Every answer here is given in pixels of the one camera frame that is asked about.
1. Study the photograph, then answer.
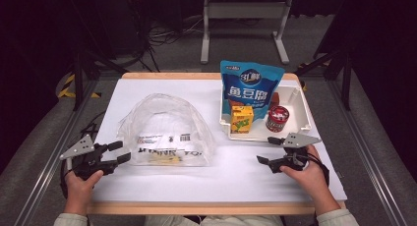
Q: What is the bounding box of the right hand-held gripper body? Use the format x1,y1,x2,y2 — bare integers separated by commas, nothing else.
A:
268,132,323,174

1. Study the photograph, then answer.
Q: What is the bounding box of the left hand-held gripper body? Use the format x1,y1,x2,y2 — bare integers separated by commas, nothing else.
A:
59,134,118,182

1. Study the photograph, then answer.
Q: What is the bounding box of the white plastic tray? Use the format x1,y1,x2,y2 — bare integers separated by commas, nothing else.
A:
218,84,313,143

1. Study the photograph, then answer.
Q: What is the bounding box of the red can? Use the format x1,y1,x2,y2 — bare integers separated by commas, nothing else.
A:
265,105,291,134

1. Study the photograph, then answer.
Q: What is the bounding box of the yellow snack packet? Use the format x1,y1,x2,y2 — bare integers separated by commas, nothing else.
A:
230,104,256,135

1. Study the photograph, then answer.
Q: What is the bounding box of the clear plastic shopping bag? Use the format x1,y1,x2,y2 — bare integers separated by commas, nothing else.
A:
116,92,217,167

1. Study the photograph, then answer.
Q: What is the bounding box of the blue snack bag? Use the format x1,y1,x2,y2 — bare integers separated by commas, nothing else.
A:
219,59,285,122

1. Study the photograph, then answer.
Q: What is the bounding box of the person's left hand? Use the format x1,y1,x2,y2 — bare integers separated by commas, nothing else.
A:
63,169,104,207

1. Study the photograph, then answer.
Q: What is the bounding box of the person's right hand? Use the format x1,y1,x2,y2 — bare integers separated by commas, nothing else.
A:
279,144,332,207

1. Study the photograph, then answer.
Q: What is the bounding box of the yellow black striped tape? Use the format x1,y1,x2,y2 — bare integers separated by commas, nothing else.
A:
57,73,101,99

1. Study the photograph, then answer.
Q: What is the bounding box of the person's light clothing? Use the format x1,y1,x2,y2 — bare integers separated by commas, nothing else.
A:
144,214,285,226

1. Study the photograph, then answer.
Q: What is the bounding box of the metal floor rail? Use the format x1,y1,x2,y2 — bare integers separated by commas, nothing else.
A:
13,80,99,226
328,78,408,226

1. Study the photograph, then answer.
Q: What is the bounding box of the bundle of floor cables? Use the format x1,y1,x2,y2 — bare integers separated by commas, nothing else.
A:
142,14,205,47

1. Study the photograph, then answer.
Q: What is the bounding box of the white metal stand frame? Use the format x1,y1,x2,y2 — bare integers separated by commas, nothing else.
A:
200,0,294,66

